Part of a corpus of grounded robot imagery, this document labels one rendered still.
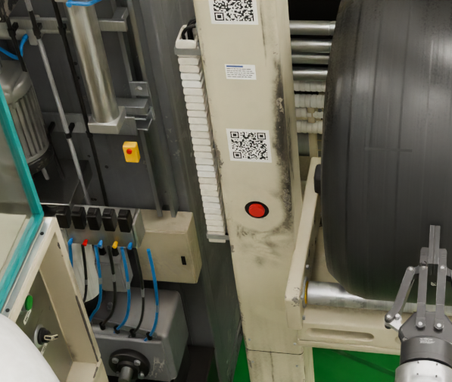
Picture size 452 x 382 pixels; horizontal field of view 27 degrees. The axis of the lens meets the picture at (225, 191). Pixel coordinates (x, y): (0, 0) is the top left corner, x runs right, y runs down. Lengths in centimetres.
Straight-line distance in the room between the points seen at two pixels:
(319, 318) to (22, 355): 97
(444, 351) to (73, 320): 69
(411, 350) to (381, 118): 35
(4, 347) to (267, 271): 101
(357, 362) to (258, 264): 102
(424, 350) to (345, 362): 153
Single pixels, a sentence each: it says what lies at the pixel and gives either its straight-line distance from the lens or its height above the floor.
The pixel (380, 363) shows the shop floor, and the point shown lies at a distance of 285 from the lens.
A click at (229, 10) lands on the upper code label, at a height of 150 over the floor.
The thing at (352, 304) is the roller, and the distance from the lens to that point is 181.
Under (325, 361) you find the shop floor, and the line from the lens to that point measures 285.
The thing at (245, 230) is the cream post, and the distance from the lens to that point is 182.
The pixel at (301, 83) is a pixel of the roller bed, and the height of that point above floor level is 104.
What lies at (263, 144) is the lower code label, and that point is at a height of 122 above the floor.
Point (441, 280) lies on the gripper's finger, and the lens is 141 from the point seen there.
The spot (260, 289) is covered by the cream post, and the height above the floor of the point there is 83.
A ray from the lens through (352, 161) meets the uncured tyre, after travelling 145.
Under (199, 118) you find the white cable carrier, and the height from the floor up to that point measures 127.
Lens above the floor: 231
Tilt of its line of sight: 43 degrees down
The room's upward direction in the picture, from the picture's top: 8 degrees counter-clockwise
